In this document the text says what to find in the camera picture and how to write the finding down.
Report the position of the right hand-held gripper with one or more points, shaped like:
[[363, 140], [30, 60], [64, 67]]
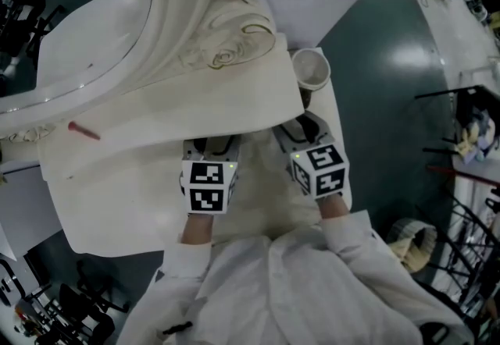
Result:
[[320, 171]]

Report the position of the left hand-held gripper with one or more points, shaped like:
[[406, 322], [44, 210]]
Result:
[[207, 187]]

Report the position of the white ornate dressing table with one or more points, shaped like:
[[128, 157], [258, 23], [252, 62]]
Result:
[[129, 203]]

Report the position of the person's left forearm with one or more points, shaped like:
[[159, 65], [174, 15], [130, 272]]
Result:
[[197, 228]]

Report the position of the person's right forearm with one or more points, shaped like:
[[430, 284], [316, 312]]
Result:
[[332, 207]]

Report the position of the round white bowl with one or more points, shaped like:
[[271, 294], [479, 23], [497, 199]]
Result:
[[310, 68]]

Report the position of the pink lipstick tube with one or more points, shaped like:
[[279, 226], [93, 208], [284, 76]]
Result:
[[84, 130]]

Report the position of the woven round basket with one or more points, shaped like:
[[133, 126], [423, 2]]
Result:
[[402, 228]]

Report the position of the person's white shirt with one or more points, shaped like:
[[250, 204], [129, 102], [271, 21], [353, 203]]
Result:
[[273, 296]]

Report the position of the black bin of plush toys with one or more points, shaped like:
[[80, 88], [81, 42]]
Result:
[[468, 101]]

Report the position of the oval white-framed mirror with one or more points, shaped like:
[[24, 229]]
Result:
[[78, 43]]

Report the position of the black office chair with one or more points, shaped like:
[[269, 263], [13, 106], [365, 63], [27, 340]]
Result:
[[86, 308]]

